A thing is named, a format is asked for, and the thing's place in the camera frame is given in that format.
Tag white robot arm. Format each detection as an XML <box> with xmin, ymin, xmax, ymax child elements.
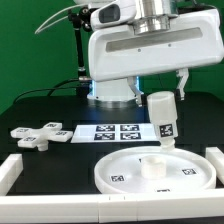
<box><xmin>73</xmin><ymin>0</ymin><xmax>224</xmax><ymax>108</ymax></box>

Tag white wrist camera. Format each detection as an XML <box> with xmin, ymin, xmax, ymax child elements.
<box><xmin>91</xmin><ymin>0</ymin><xmax>137</xmax><ymax>30</ymax></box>

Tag white cross table base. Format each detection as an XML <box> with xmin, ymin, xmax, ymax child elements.
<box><xmin>10</xmin><ymin>122</ymin><xmax>73</xmax><ymax>151</ymax></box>

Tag white left fence bar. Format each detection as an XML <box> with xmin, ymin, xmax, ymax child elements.
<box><xmin>0</xmin><ymin>154</ymin><xmax>23</xmax><ymax>196</ymax></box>

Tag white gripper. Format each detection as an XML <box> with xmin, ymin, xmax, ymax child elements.
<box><xmin>88</xmin><ymin>9</ymin><xmax>224</xmax><ymax>107</ymax></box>

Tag white marker tag sheet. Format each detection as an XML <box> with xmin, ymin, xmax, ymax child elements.
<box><xmin>71</xmin><ymin>123</ymin><xmax>157</xmax><ymax>143</ymax></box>

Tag white cables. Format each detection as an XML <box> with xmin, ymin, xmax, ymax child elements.
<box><xmin>34</xmin><ymin>3</ymin><xmax>87</xmax><ymax>35</ymax></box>

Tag black cables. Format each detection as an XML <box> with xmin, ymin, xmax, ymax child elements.
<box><xmin>13</xmin><ymin>78</ymin><xmax>88</xmax><ymax>104</ymax></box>

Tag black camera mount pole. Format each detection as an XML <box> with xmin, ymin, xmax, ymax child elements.
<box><xmin>68</xmin><ymin>6</ymin><xmax>92</xmax><ymax>98</ymax></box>

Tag white right fence bar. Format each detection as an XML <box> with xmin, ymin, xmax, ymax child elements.
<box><xmin>205</xmin><ymin>147</ymin><xmax>224</xmax><ymax>185</ymax></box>

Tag white round table top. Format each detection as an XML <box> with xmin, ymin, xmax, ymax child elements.
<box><xmin>94</xmin><ymin>146</ymin><xmax>216</xmax><ymax>194</ymax></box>

